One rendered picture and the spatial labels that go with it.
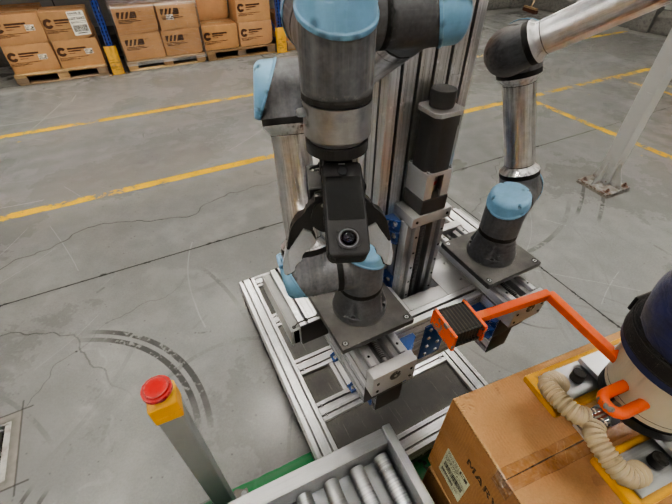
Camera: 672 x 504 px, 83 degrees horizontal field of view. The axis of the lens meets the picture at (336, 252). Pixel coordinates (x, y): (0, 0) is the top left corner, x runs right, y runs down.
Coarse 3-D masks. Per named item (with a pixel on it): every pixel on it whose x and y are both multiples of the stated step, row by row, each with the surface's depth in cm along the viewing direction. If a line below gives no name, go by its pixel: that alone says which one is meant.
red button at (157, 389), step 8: (160, 376) 91; (144, 384) 89; (152, 384) 89; (160, 384) 89; (168, 384) 90; (144, 392) 88; (152, 392) 88; (160, 392) 88; (168, 392) 89; (144, 400) 87; (152, 400) 87; (160, 400) 87
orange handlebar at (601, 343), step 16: (512, 304) 88; (528, 304) 89; (560, 304) 88; (576, 320) 85; (592, 336) 82; (608, 352) 79; (624, 384) 73; (608, 400) 71; (640, 400) 71; (624, 416) 69
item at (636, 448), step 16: (624, 448) 76; (640, 448) 75; (656, 448) 75; (592, 464) 75; (656, 464) 72; (608, 480) 72; (656, 480) 71; (624, 496) 70; (640, 496) 69; (656, 496) 70
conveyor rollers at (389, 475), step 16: (384, 464) 122; (336, 480) 119; (352, 480) 120; (368, 480) 119; (384, 480) 120; (400, 480) 119; (304, 496) 115; (336, 496) 115; (368, 496) 115; (400, 496) 115
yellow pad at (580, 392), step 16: (592, 352) 92; (544, 368) 89; (560, 368) 89; (576, 368) 86; (528, 384) 87; (576, 384) 86; (592, 384) 86; (544, 400) 84; (576, 400) 83; (592, 400) 84
